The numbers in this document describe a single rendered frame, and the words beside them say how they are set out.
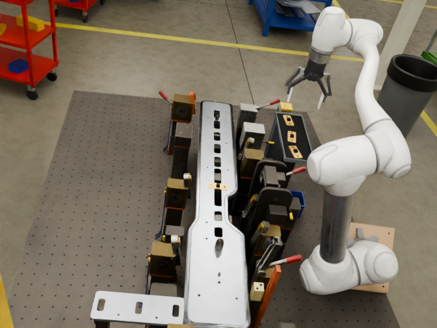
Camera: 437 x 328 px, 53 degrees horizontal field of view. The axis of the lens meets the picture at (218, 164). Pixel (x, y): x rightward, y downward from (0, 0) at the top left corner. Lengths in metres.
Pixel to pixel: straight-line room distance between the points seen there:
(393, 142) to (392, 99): 2.98
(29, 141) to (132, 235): 1.88
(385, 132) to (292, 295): 0.87
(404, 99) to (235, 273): 3.12
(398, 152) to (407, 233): 2.26
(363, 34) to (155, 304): 1.25
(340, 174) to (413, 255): 2.21
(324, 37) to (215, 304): 1.06
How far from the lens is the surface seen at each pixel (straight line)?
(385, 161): 1.45
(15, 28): 4.25
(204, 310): 1.52
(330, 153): 1.40
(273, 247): 1.48
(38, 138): 3.79
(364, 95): 1.60
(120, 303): 1.52
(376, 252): 1.88
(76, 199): 2.25
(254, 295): 1.54
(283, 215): 1.71
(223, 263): 1.64
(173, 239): 1.53
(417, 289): 3.35
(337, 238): 1.67
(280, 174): 1.82
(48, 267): 1.99
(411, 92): 4.38
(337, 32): 1.78
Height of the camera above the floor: 2.29
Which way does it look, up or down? 39 degrees down
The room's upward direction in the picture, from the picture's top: 12 degrees clockwise
